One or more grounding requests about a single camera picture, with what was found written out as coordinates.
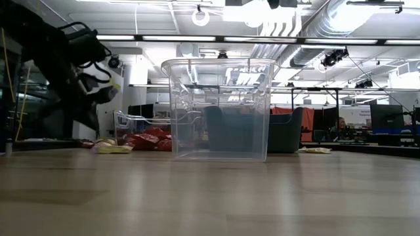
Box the person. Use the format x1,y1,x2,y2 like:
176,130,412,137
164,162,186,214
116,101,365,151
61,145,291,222
334,117,349,138

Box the black table frame rails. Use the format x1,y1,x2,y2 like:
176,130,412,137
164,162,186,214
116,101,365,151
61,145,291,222
12,139,79,151
341,143,420,159

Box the white ring ceiling lamp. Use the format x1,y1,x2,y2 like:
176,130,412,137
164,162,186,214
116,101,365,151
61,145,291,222
191,9,211,28

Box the teal plastic bin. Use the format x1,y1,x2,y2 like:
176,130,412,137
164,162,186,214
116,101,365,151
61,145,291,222
203,105,305,154

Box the yellow hanging cord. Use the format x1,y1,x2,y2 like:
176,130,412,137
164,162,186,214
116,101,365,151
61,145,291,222
1,28,16,103
16,67,31,138

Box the blue table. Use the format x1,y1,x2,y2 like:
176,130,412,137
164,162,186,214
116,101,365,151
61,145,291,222
372,127,420,136

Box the tall clear plastic bin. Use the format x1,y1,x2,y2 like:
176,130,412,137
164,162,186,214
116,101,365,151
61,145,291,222
160,58,280,163

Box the long linear ceiling light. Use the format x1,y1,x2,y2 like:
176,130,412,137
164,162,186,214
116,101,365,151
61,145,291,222
96,33,420,46

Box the black office chair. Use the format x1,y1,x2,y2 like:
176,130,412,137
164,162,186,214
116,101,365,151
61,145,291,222
313,129,329,144

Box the low clear plastic bin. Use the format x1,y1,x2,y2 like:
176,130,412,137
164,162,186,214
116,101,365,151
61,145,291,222
113,109,204,151

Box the black ceiling track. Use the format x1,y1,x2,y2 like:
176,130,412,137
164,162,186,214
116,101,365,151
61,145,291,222
346,0,405,14

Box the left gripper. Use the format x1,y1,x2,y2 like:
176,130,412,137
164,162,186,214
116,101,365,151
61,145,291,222
58,22,119,131

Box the silver ceiling air duct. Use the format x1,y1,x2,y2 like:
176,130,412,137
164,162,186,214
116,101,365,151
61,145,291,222
288,0,381,68

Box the black metal frame stand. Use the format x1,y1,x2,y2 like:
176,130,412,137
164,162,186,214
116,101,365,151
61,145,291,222
290,87,342,142

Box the yellow candy packet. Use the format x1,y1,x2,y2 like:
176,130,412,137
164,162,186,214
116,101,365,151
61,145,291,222
297,146,332,155
91,144,134,155
94,137,118,148

